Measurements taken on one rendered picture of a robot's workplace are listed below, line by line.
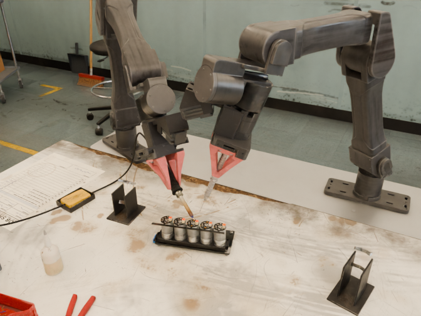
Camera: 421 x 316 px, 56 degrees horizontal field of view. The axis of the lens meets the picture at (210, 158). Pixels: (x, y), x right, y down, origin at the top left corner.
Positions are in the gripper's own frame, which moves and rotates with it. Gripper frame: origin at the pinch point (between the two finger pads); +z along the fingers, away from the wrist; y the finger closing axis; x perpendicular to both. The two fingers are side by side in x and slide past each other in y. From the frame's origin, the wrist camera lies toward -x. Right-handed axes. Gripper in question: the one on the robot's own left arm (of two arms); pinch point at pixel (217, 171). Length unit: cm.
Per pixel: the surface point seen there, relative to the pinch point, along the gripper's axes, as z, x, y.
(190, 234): 15.3, -0.1, 1.8
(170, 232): 17.2, -4.1, 1.1
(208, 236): 14.0, 3.4, 2.0
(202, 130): 99, 0, -212
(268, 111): 82, 48, -255
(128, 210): 22.2, -14.4, -6.8
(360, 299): 7.9, 31.7, 11.3
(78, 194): 27.9, -28.0, -12.7
